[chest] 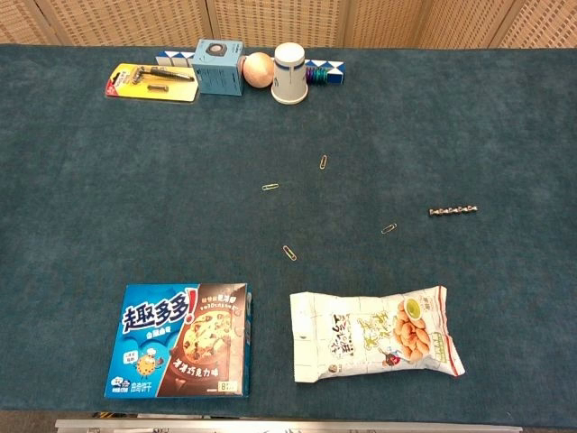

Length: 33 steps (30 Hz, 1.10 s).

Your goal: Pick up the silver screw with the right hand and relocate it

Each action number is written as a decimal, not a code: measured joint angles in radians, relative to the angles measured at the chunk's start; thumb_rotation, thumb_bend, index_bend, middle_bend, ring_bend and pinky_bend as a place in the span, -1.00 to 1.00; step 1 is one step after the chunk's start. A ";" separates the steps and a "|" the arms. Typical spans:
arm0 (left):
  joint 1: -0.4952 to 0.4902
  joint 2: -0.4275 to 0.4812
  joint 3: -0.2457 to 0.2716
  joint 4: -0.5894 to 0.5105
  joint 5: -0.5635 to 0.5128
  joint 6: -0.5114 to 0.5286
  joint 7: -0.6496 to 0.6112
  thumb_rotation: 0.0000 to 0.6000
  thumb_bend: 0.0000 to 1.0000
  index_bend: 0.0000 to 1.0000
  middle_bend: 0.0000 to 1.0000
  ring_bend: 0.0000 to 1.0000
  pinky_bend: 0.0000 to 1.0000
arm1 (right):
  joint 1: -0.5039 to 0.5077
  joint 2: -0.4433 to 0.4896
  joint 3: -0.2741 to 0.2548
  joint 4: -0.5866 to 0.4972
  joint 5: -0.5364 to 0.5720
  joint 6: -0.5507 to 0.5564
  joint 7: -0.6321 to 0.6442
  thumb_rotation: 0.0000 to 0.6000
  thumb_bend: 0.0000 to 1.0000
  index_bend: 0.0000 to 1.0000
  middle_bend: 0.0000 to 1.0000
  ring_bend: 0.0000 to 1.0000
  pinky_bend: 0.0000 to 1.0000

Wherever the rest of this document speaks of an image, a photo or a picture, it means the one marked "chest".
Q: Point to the paperclip top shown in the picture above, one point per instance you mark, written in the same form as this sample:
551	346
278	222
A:
323	162

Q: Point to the paperclip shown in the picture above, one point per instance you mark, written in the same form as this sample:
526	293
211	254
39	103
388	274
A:
389	228
323	162
289	252
270	187

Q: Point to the white paper cup blue stripe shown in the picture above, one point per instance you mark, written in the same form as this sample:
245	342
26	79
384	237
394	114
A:
289	76

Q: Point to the white snack bag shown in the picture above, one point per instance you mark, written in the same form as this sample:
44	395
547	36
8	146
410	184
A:
369	338

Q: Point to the wooden ball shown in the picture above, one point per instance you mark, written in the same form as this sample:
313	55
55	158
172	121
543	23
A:
258	70

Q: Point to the blue white snake puzzle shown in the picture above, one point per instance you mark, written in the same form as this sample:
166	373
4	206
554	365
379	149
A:
334	72

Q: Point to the teal table cloth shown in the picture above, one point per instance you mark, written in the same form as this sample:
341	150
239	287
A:
135	203

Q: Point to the light blue speaker box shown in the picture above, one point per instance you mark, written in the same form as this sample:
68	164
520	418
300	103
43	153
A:
218	76

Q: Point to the yellow razor blister pack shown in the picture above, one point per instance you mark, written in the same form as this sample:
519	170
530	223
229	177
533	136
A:
180	90

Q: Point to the blue brown cookie box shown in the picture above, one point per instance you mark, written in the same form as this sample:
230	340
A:
176	343

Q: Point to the woven folding screen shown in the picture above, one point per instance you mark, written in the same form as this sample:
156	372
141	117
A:
279	20

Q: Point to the aluminium rail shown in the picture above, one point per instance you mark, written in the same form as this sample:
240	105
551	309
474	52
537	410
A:
288	426

